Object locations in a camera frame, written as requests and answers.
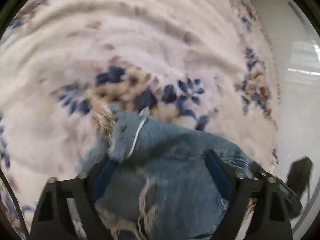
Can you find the blue frayed denim pants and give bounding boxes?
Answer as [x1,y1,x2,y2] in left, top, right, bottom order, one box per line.
[80,103,253,239]

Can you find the floral fleece blanket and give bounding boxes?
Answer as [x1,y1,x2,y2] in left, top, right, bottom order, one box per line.
[1,0,279,239]

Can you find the black cable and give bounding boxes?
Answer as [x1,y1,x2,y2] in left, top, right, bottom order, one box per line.
[0,167,30,240]

